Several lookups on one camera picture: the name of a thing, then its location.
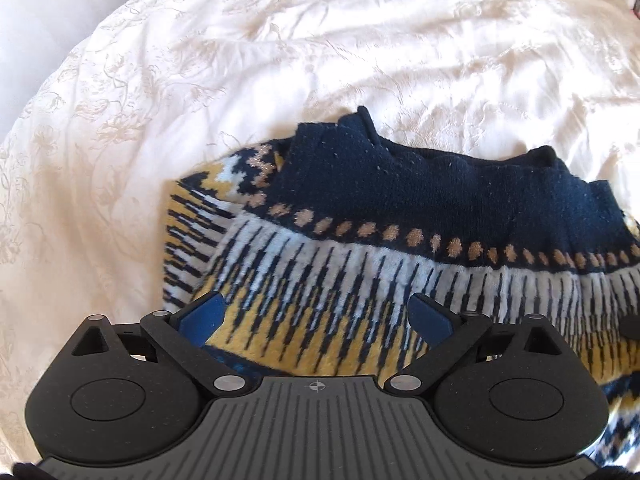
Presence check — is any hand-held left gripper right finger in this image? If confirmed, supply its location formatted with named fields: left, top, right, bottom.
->
left=382, top=292, right=576, bottom=400

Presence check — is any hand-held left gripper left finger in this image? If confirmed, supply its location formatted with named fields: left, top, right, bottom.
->
left=70, top=292, right=261, bottom=401

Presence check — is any navy yellow patterned knit sweater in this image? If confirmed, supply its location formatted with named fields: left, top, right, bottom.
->
left=161, top=105, right=640, bottom=463

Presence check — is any white embroidered bed duvet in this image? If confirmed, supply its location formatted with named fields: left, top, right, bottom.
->
left=0, top=0, right=640, bottom=466

